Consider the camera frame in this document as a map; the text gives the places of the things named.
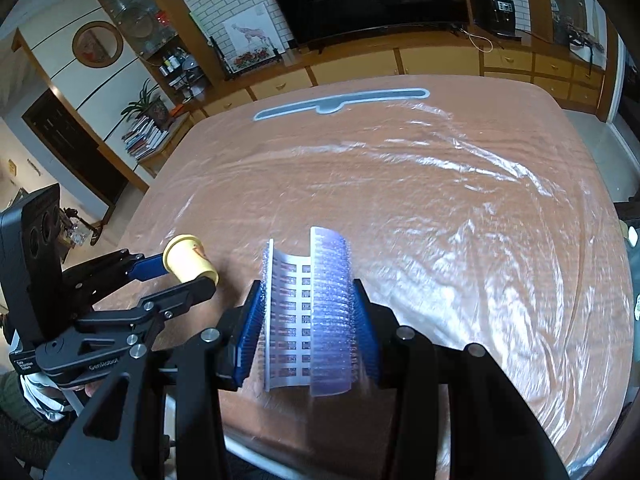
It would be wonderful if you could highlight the stack of books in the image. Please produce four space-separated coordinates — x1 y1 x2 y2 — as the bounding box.
122 115 171 161

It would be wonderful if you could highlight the potted green plant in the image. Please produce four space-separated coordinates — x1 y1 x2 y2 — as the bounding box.
121 80 171 128

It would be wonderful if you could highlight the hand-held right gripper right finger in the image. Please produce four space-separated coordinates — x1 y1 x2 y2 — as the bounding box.
350 278 571 480

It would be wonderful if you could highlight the person's left hand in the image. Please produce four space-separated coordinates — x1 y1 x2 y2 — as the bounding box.
75 381 105 403

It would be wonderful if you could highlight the purple hair roller front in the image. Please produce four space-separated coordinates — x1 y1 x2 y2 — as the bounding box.
261 226 353 398

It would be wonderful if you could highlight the black curved television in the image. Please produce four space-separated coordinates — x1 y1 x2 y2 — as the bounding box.
255 0 473 51

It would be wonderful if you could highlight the small wooden side table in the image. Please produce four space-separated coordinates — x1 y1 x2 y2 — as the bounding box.
135 112 193 178

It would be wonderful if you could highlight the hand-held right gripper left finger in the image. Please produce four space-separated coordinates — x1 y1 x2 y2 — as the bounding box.
45 280 266 480

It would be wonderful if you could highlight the dark wooden door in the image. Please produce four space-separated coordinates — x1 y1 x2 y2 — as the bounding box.
22 89 131 221

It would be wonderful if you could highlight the glass cabinet with bottles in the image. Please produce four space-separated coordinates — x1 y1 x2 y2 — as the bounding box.
90 0 211 106

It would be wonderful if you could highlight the yellow cup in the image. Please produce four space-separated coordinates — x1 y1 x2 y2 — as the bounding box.
164 234 220 286

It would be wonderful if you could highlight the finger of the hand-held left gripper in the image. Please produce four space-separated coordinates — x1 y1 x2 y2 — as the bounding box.
75 276 217 341
62 250 168 306

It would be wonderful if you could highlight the round wall plaque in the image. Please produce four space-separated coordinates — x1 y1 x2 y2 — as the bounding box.
72 21 124 67

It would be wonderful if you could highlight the person's left forearm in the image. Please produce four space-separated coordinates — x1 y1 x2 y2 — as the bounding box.
0 365 81 441

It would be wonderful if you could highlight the black coffee machine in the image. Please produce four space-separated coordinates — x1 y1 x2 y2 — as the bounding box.
467 0 518 36

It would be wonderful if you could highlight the white cable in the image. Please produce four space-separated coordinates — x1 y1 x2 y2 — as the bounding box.
450 22 506 51

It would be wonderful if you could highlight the wooden low cabinet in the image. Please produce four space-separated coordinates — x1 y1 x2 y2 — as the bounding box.
187 25 608 121

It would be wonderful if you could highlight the grey hanger-shaped strip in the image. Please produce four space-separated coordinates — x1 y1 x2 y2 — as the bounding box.
252 88 431 122

